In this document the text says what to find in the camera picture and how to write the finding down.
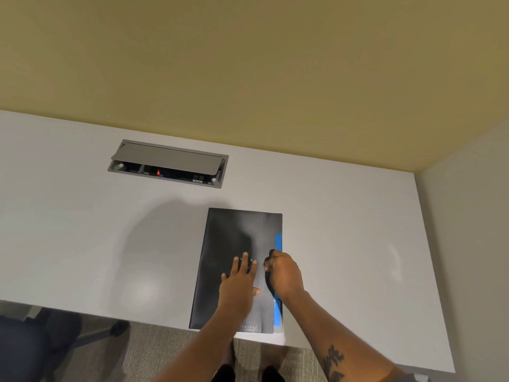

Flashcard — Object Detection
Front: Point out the person's left leg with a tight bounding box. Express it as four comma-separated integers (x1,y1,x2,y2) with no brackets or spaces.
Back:
211,339,240,382

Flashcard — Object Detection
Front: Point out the dark office chair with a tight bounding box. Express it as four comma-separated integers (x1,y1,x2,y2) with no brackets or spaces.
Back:
0,308,131,382

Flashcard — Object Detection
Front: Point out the person's right forearm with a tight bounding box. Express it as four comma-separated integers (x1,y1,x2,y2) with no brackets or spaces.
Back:
278,289,407,382

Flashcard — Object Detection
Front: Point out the person's right hand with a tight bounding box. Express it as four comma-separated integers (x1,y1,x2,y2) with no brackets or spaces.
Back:
264,251,305,303

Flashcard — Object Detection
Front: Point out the black folder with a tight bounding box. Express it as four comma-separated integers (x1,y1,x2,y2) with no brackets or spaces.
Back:
188,208,284,334

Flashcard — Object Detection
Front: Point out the grey desk cable box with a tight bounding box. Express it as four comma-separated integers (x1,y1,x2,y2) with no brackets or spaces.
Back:
107,139,229,189

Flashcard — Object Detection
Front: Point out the person's left forearm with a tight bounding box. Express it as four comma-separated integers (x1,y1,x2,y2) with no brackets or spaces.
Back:
152,306,256,382

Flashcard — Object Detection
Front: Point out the person's left hand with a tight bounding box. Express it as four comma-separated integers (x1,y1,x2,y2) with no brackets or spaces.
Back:
218,252,261,315

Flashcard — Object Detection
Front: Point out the blue sheet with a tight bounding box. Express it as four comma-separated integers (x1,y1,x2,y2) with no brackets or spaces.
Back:
273,233,284,334

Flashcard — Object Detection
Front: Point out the grey cable box flap lid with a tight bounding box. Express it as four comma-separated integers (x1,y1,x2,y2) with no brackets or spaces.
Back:
111,142,224,176

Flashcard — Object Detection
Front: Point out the person's right leg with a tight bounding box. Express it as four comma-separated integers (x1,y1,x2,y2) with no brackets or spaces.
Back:
260,345,289,382

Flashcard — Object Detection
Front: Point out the person's leg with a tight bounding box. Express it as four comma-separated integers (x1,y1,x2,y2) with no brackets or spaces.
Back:
211,339,240,382
260,345,289,382

